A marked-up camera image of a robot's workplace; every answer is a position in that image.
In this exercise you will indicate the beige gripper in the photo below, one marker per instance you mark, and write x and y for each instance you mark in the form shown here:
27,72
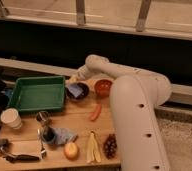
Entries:
73,79

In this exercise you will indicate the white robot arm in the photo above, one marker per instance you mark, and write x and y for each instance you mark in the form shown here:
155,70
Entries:
133,96

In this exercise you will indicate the purple bowl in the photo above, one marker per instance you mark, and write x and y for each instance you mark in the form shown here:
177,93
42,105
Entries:
82,96

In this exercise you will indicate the red bowl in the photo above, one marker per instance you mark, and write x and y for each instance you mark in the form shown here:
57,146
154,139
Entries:
102,88

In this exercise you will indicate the orange carrot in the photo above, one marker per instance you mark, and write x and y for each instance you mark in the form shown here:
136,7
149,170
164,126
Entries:
95,114

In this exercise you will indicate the green plastic tray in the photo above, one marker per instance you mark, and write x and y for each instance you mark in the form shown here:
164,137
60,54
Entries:
34,94

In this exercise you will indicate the small metal cup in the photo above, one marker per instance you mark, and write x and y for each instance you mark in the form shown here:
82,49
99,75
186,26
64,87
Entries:
42,117

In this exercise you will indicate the blue cloth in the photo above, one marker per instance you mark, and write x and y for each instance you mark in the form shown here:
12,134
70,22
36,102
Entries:
64,136

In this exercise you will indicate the blue cup with dark inside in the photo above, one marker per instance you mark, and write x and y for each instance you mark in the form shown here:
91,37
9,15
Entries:
48,135

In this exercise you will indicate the yellow apple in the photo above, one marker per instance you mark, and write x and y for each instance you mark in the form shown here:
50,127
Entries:
71,151

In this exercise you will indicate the white paper cup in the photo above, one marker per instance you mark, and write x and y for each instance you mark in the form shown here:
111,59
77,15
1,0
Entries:
11,118

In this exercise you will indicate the yellow banana peel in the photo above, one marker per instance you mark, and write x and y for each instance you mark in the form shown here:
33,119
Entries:
93,152

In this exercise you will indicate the bunch of dark grapes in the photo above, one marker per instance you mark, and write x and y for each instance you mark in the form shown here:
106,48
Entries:
110,146

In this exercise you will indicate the metal tongs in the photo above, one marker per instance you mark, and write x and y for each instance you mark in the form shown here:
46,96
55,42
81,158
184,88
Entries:
42,150

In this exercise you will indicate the black handled tool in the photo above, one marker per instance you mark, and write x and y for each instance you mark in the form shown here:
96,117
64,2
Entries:
21,158

